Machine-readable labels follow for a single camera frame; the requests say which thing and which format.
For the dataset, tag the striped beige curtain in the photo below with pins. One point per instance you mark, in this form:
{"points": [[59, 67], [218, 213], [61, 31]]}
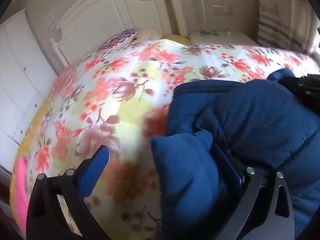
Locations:
{"points": [[282, 12]]}

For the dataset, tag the yellow pillow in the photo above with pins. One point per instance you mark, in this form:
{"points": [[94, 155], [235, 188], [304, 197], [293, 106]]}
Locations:
{"points": [[177, 39]]}

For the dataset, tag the patterned blue red pillow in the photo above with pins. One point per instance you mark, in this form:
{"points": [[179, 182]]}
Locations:
{"points": [[120, 38]]}

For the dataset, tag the white wardrobe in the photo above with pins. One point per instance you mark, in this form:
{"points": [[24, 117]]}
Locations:
{"points": [[22, 80]]}

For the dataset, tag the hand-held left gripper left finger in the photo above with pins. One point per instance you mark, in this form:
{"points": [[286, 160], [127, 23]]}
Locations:
{"points": [[93, 172]]}

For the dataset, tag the pink cloth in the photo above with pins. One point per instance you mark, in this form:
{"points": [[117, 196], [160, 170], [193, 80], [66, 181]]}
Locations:
{"points": [[21, 192]]}

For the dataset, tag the white wall socket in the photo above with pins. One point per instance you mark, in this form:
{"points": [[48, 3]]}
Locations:
{"points": [[222, 10]]}

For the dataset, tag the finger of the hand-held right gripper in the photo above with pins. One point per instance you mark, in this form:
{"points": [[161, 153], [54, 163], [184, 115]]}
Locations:
{"points": [[290, 83]]}

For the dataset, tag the peach pillow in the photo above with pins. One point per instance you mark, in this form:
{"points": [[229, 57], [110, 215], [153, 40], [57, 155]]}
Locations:
{"points": [[150, 34]]}

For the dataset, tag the white bed headboard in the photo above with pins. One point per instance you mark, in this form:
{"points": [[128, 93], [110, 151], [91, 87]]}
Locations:
{"points": [[120, 10]]}

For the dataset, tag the white nightstand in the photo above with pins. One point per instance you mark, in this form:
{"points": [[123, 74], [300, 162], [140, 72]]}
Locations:
{"points": [[222, 38]]}

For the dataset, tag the floral quilt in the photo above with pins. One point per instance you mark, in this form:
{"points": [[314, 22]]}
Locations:
{"points": [[112, 92]]}

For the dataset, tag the blue padded jacket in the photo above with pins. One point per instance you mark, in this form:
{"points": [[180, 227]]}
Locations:
{"points": [[250, 112]]}

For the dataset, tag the yellow bedsheet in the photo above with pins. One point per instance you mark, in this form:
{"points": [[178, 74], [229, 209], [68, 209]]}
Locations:
{"points": [[27, 140]]}

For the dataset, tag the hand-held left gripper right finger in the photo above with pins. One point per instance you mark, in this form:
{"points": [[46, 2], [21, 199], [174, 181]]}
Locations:
{"points": [[228, 163]]}

